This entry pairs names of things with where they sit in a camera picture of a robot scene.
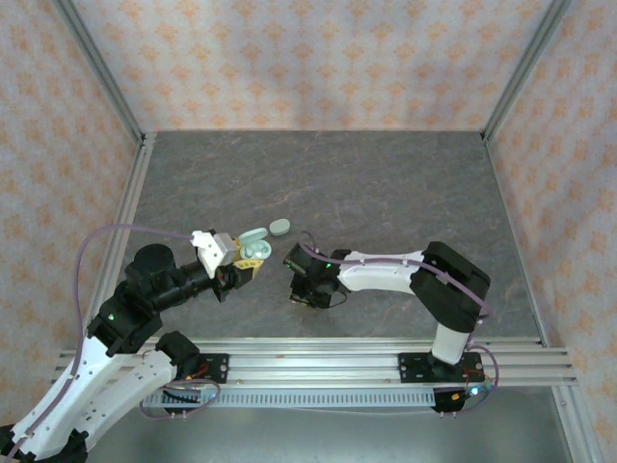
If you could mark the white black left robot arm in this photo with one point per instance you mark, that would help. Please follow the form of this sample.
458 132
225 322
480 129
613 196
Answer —
58 410

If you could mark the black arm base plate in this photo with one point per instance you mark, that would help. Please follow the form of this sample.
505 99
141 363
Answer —
414 369
214 369

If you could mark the aluminium frame post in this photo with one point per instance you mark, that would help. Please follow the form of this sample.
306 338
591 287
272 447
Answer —
523 72
102 72
566 424

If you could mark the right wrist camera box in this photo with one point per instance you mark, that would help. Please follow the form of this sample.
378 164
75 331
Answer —
299 258

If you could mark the pale green oval capsule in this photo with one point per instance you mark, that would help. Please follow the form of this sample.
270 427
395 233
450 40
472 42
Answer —
279 227

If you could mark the aluminium table edge rail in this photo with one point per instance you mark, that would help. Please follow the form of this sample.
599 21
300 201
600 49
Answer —
125 231
517 241

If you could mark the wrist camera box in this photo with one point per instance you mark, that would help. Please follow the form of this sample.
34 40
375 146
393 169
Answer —
299 258
212 251

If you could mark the mint green earbud charging case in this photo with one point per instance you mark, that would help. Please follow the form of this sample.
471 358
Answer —
253 235

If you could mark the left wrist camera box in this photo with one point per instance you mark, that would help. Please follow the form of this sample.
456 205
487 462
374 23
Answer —
212 251

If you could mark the wide aluminium mounting rail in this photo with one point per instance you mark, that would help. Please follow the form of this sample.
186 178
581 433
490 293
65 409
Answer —
313 364

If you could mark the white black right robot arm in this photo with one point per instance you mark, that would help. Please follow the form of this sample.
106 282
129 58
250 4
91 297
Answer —
381 272

